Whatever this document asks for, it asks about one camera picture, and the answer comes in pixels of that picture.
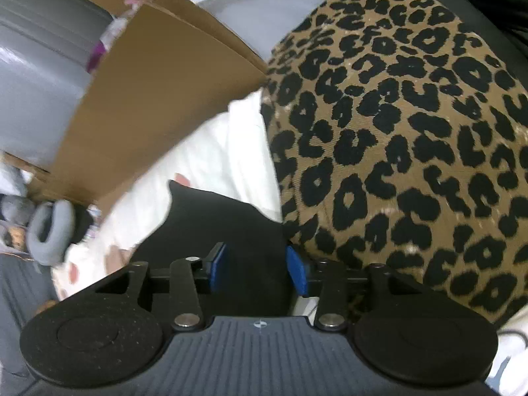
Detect black cloth under pillow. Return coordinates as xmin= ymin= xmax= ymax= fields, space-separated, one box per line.
xmin=71 ymin=204 xmax=94 ymax=244

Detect cream bear print duvet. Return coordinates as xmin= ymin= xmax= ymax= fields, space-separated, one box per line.
xmin=51 ymin=87 xmax=528 ymax=396

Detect brown cardboard box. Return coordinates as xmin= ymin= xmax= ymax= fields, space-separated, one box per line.
xmin=37 ymin=0 xmax=267 ymax=213

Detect black bear-pattern shorts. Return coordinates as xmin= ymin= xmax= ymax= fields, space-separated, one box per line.
xmin=131 ymin=181 xmax=293 ymax=317

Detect leopard print garment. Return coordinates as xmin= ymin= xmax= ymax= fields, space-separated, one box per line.
xmin=261 ymin=0 xmax=527 ymax=325

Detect small plush bear toy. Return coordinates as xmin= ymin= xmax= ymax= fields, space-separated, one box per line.
xmin=1 ymin=226 xmax=27 ymax=252

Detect light blue neck pillow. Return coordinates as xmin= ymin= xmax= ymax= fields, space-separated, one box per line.
xmin=26 ymin=199 xmax=75 ymax=266

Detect grey-blue blanket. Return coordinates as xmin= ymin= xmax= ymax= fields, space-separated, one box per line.
xmin=1 ymin=255 xmax=57 ymax=382

